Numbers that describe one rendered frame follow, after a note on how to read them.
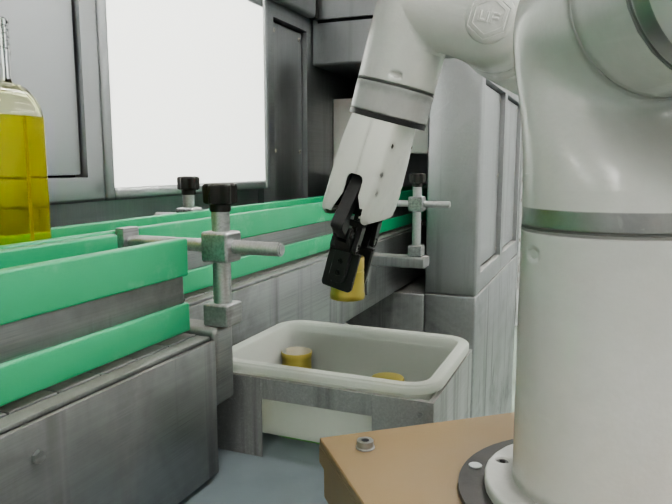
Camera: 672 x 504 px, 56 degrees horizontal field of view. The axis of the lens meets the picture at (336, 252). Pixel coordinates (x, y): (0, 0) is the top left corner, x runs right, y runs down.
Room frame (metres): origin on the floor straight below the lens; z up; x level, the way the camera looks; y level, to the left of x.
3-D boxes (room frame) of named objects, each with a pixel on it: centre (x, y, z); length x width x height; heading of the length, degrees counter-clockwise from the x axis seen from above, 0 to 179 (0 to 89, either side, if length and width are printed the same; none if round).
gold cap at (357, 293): (0.64, -0.01, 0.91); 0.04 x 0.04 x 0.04
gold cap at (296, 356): (0.70, 0.05, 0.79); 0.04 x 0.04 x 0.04
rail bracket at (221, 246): (0.56, 0.12, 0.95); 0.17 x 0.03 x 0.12; 67
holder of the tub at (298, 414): (0.64, 0.01, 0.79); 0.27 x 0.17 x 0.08; 67
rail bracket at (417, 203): (1.15, -0.12, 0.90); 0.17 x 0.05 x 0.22; 67
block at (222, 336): (0.56, 0.14, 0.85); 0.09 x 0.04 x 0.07; 67
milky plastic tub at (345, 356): (0.63, -0.01, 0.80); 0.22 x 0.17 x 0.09; 67
